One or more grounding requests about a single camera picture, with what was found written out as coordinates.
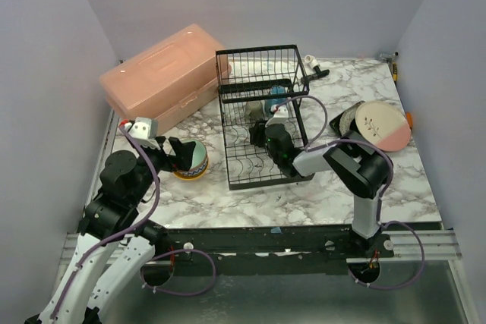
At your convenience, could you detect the grey ceramic mug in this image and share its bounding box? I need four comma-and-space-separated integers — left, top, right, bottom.
245, 100, 264, 121

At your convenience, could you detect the blue patterned bowl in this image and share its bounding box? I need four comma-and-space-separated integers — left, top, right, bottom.
173, 158, 209, 181

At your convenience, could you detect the blue floral mug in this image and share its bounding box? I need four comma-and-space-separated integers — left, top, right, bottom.
264, 86, 286, 116

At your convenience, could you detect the mint green bowl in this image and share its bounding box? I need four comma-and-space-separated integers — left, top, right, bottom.
183, 139, 208, 170

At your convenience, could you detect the yellow bowl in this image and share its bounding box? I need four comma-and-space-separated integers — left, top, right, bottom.
173, 165, 208, 181

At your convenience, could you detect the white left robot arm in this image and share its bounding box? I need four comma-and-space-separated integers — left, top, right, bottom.
27, 137, 208, 323

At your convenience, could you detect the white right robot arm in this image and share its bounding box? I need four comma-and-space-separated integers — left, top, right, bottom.
249, 121, 393, 240

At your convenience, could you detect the pink plastic storage box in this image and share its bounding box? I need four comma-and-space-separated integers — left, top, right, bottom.
99, 24, 231, 135

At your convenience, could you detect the speckled white plate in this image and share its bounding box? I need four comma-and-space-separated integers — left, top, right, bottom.
339, 102, 363, 137

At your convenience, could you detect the black floral square plate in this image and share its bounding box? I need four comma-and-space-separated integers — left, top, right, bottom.
330, 113, 342, 137

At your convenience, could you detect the black round plate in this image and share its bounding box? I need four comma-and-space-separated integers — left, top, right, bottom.
346, 119, 364, 140

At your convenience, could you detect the black and white pipe fitting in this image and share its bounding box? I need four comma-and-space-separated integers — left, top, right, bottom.
301, 55, 330, 84

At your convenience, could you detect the pink and cream plate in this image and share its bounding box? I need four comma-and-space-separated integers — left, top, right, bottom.
355, 101, 411, 152

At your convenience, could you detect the orange clamp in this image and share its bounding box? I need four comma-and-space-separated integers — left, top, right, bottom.
406, 112, 413, 129

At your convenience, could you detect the yellow black tool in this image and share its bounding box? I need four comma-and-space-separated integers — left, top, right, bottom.
392, 62, 398, 83

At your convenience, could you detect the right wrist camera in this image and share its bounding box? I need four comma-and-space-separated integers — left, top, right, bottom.
265, 105, 289, 127

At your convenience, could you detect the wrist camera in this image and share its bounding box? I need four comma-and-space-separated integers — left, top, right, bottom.
265, 105, 289, 127
121, 117, 160, 150

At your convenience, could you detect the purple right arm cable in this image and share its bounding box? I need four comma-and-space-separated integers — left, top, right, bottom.
279, 95, 390, 226

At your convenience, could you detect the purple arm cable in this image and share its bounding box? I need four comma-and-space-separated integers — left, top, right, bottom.
279, 95, 390, 226
51, 124, 161, 319

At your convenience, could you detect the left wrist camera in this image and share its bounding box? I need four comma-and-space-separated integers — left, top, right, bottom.
121, 117, 160, 150

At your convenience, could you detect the black wire dish rack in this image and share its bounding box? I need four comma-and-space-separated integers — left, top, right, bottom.
216, 45, 309, 190

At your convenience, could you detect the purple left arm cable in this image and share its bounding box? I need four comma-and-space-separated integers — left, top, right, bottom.
51, 124, 161, 319

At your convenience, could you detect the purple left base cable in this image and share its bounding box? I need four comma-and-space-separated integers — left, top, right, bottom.
140, 246, 218, 297

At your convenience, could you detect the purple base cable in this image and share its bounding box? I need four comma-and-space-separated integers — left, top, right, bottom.
346, 220, 427, 291
140, 246, 218, 297

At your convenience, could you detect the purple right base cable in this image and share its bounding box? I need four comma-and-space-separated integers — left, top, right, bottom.
346, 220, 427, 291

